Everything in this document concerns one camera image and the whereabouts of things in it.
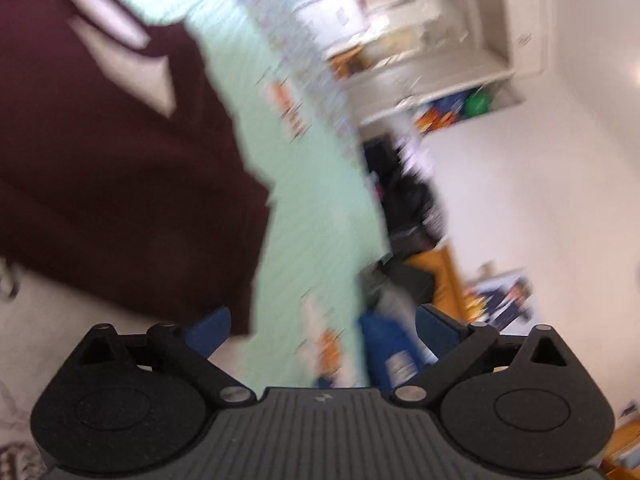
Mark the wall poster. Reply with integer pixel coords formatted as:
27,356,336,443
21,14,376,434
467,270,536,328

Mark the pile of dark clothes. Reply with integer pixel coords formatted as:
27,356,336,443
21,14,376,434
357,137,448,306

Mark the stack of colourful boxes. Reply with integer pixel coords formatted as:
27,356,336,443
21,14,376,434
415,87,496,133

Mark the blue bag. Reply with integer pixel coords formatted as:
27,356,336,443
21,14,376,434
357,310,441,391

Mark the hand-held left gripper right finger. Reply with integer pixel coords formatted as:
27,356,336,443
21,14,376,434
390,304,573,407

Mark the green bee-print quilt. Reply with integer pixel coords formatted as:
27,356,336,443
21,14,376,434
87,0,396,391

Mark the orange wooden furniture piece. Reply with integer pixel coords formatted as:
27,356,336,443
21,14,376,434
402,242,473,323

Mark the beige and maroon hoodie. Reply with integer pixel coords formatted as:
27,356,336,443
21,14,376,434
0,0,273,480

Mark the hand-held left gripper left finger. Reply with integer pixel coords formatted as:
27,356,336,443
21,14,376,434
70,306,257,407

